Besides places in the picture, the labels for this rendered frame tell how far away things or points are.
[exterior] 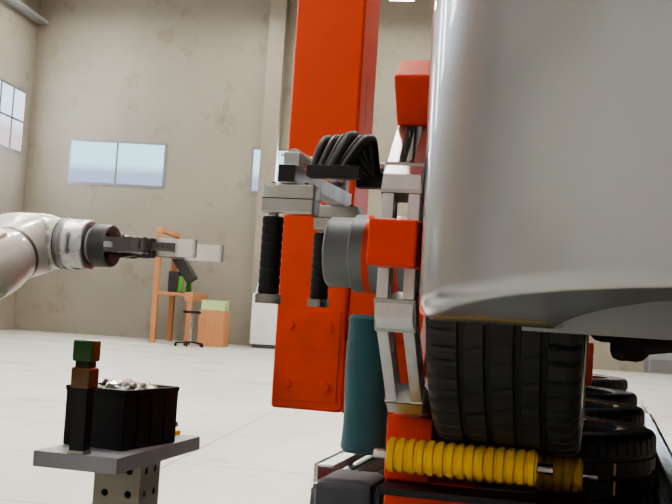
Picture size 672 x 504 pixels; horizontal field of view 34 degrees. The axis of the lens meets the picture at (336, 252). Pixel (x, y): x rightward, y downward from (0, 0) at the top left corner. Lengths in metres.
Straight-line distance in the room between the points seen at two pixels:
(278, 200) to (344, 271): 0.20
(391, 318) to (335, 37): 0.98
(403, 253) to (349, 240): 0.33
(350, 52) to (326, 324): 0.61
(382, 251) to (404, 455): 0.39
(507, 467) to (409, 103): 0.61
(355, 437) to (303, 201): 0.50
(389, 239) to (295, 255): 0.87
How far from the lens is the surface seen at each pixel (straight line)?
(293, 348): 2.47
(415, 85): 1.80
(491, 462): 1.83
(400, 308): 1.71
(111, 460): 2.10
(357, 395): 2.09
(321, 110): 2.51
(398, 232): 1.63
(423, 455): 1.85
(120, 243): 1.88
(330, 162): 1.82
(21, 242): 1.93
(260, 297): 1.85
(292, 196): 1.84
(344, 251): 1.95
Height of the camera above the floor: 0.74
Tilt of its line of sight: 3 degrees up
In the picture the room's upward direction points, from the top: 4 degrees clockwise
